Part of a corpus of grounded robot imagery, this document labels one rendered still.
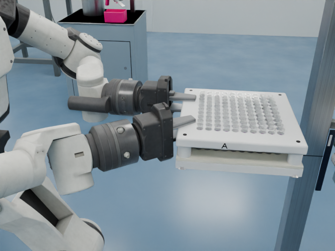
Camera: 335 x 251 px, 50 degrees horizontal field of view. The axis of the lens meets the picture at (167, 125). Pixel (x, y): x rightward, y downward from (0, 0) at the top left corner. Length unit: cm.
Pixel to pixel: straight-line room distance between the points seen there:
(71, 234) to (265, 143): 61
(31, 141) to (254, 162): 41
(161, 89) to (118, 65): 224
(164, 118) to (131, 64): 235
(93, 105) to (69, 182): 25
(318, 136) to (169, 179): 145
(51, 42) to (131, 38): 189
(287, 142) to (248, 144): 7
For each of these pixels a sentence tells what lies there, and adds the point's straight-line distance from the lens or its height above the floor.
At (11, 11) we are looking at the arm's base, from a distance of 104.
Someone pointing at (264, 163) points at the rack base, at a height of 103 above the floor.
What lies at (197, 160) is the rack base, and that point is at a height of 103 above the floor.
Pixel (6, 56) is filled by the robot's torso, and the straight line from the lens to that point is 94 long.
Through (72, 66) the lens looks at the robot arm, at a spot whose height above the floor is 106.
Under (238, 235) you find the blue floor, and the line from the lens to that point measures 201.
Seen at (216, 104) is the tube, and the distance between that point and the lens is 79.
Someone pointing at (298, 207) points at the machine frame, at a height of 69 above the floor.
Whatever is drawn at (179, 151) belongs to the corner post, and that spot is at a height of 104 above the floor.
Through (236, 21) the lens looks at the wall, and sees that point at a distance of 564.
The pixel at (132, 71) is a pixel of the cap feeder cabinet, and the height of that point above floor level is 37.
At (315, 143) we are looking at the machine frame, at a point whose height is 91.
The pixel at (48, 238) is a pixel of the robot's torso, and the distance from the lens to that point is 105.
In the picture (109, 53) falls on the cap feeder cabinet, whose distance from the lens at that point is 302.
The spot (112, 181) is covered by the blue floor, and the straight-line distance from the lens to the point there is 235.
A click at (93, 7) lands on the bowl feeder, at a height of 83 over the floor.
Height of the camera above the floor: 142
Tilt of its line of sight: 29 degrees down
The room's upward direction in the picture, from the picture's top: straight up
